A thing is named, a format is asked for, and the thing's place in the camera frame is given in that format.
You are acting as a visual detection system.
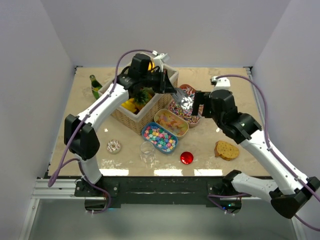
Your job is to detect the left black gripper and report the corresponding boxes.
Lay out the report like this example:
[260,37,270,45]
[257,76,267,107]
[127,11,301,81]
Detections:
[140,68,177,94]

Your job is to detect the silver metal scoop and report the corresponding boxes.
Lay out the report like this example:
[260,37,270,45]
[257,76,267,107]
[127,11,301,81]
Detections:
[171,87,193,111]

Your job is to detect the clear glass jar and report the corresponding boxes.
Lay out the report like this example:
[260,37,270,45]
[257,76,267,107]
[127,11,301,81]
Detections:
[140,141,156,164]

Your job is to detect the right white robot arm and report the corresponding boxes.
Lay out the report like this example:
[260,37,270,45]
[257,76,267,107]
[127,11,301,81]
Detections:
[192,89,320,219]

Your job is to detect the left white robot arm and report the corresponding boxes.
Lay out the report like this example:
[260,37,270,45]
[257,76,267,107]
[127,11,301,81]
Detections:
[64,49,176,196]

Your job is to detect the yellow tray gummy candies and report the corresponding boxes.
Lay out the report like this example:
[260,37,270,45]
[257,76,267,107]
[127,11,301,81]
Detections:
[153,109,189,139]

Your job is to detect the blue tray star candies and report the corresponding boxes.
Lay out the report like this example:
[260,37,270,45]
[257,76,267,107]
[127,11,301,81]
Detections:
[141,122,178,155]

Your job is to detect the pink tray of lollipops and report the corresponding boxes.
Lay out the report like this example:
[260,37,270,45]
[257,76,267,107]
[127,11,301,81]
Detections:
[179,84,196,97]

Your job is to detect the pink tray swirl lollipops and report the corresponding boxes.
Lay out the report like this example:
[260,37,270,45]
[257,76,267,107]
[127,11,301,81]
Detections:
[167,100,203,128]

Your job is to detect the toy pineapple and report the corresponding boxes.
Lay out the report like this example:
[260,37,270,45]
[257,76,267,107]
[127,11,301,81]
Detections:
[133,87,154,111]

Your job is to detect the yellow bananas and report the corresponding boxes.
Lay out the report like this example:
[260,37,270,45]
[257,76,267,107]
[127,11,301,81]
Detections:
[121,98,138,114]

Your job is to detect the wicker basket with liner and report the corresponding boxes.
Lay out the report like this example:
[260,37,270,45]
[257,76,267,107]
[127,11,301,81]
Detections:
[98,64,179,134]

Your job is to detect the bread slice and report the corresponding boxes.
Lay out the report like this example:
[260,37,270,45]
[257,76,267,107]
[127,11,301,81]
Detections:
[214,140,240,161]

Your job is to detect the green glass bottle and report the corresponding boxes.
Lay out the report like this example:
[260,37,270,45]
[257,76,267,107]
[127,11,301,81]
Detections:
[89,74,102,100]

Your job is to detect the sprinkled donut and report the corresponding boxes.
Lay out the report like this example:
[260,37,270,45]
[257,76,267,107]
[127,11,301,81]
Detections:
[106,139,122,154]

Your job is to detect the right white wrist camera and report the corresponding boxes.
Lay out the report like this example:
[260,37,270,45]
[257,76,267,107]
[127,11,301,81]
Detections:
[210,76,231,92]

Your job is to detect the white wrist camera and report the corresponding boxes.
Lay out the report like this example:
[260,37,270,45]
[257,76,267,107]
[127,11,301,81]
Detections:
[152,50,170,72]
[210,76,231,92]

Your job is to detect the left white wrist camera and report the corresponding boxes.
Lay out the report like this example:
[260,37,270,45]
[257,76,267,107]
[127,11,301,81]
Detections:
[152,50,170,72]

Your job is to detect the black base mount frame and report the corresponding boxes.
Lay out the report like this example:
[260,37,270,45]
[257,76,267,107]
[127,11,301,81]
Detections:
[74,176,247,211]

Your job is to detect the aluminium rail frame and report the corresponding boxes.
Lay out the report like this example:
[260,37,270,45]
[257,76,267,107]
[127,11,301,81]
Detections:
[18,177,86,240]

